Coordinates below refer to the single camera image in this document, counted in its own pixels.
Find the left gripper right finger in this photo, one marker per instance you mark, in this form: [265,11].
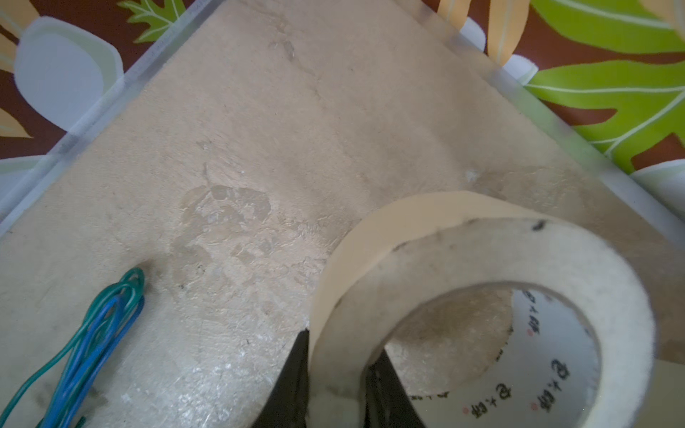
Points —
[388,405]

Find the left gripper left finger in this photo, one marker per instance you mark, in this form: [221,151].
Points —
[286,406]

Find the masking tape roll two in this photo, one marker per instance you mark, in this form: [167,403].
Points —
[492,315]

